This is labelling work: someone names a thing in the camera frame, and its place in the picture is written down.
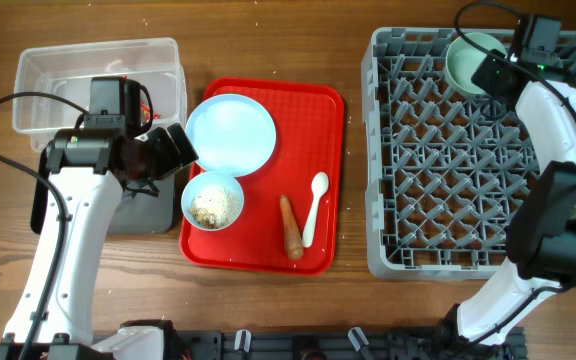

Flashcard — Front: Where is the mint green bowl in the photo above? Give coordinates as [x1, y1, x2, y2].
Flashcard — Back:
[443, 32, 507, 98]

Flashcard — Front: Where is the red snack wrapper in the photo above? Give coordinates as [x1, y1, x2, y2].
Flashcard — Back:
[123, 75, 161, 125]

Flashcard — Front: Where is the blue bowl with food scraps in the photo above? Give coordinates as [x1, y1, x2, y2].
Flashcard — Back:
[181, 171, 244, 231]

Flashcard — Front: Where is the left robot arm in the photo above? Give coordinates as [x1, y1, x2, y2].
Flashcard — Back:
[0, 124, 197, 359]

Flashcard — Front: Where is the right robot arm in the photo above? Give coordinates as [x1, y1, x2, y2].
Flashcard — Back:
[434, 50, 576, 355]

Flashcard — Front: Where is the grey dishwasher rack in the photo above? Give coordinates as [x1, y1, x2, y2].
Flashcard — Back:
[361, 27, 576, 280]

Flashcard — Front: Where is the black plastic bin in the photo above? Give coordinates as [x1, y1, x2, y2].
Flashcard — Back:
[30, 148, 176, 235]

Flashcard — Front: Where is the light blue plate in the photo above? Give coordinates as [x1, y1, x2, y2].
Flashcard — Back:
[186, 94, 277, 177]

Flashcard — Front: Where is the clear plastic bin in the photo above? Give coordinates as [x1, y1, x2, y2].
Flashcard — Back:
[12, 38, 187, 152]

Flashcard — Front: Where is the red serving tray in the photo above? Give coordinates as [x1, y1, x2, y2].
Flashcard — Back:
[179, 77, 345, 276]

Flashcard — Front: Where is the white plastic spoon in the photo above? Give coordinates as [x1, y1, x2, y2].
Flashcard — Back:
[302, 172, 329, 248]

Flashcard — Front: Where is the left black cable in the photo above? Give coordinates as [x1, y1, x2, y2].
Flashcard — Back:
[0, 91, 92, 360]

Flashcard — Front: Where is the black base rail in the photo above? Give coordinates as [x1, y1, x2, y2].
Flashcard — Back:
[167, 327, 527, 360]

